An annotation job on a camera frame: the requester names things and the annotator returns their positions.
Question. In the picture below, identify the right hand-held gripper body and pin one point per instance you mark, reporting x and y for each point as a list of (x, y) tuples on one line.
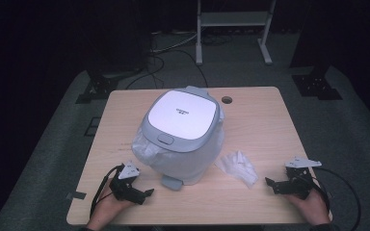
[(300, 184)]

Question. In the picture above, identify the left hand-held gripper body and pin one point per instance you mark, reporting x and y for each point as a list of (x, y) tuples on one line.
[(123, 189)]

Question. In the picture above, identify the white trash can liner bag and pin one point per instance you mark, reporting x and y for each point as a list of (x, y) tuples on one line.
[(186, 165)]

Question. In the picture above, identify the grey lidded pedal trash can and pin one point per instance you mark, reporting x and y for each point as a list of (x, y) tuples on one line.
[(183, 114)]

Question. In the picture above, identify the person's left hand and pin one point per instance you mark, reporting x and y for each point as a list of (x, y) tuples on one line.
[(107, 208)]

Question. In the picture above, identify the person's right hand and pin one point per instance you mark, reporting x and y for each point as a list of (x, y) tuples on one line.
[(314, 208)]

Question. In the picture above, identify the folded white plastic bag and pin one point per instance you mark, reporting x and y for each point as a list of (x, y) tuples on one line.
[(239, 166)]

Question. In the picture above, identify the grey tape strip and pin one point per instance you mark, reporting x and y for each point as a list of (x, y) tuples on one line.
[(76, 195)]

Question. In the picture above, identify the black floor outlet plate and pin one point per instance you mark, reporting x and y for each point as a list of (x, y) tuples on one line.
[(92, 126)]

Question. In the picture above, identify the black stand base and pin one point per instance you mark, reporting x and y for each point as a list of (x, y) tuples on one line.
[(316, 86), (98, 88)]

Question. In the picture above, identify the white metal stand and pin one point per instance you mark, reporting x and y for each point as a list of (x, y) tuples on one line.
[(234, 18)]

